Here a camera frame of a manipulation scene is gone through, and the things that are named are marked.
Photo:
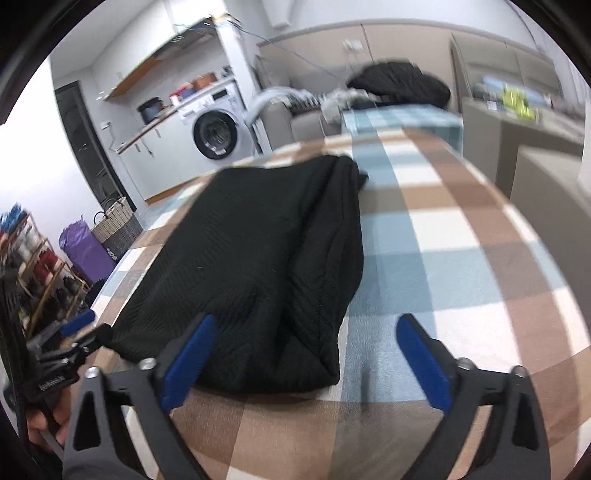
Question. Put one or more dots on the wire shoe rack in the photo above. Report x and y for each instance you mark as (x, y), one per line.
(48, 289)

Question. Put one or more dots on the purple bag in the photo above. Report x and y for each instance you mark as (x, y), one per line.
(85, 252)

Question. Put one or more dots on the orange bowl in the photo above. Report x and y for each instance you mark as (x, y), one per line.
(202, 81)

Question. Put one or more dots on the grey sofa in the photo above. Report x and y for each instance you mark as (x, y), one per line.
(285, 125)

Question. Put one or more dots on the black clothes pile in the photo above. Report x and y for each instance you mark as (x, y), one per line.
(401, 82)

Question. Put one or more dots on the person's left hand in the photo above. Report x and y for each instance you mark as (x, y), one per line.
(37, 424)

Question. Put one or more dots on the yellow green cloth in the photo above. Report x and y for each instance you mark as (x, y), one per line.
(515, 101)

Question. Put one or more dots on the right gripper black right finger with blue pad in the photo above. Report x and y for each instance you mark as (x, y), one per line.
(514, 444)

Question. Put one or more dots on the white washing machine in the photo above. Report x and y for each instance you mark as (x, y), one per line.
(216, 122)

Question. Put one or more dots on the wooden countertop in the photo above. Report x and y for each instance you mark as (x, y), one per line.
(160, 118)

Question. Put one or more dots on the white grey clothes heap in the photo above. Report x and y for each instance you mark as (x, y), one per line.
(332, 104)

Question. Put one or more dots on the woven laundry basket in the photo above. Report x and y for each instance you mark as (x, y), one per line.
(116, 228)

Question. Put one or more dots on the black knit sweater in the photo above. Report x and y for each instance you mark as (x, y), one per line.
(275, 256)

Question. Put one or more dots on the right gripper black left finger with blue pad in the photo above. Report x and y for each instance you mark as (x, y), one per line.
(99, 445)

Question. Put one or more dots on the dark cooking pot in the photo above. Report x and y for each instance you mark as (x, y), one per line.
(150, 109)

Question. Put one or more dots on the checkered brown blue bedspread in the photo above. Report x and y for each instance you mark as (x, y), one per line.
(444, 244)

